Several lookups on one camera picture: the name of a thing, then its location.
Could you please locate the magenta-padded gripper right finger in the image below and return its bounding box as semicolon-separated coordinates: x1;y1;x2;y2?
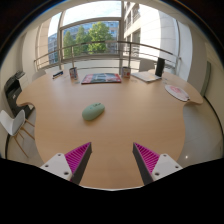
132;142;184;186

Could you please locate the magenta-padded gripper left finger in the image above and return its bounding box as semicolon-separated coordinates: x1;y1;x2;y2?
39;142;93;185

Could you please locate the mint green computer mouse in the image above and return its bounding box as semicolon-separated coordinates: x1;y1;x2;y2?
81;102;106;122

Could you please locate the white chair with wooden legs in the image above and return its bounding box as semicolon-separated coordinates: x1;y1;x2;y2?
0;109;36;158

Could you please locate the white blue illustrated book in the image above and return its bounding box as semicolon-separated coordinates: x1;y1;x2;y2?
131;70;163;83

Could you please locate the white mug with red print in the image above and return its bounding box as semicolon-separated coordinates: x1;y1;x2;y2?
121;66;132;79

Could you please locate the black office printer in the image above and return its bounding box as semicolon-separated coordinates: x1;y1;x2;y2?
3;70;35;118

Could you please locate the black tall tumbler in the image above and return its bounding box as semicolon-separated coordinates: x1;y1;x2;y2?
154;57;166;78

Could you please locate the grey-green door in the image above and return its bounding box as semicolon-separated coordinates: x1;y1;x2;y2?
199;61;212;98

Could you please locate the metal balcony railing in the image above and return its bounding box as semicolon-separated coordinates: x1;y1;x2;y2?
33;40;183;73

